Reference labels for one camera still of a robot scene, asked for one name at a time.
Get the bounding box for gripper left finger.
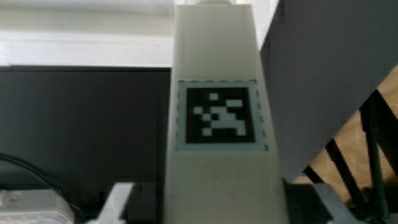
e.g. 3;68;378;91
86;182;134;224

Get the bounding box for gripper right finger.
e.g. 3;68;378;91
294;184;365;224

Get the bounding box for white desk tabletop panel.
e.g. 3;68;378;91
0;0;280;67

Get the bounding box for black cables on table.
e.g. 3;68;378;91
0;152;90;224

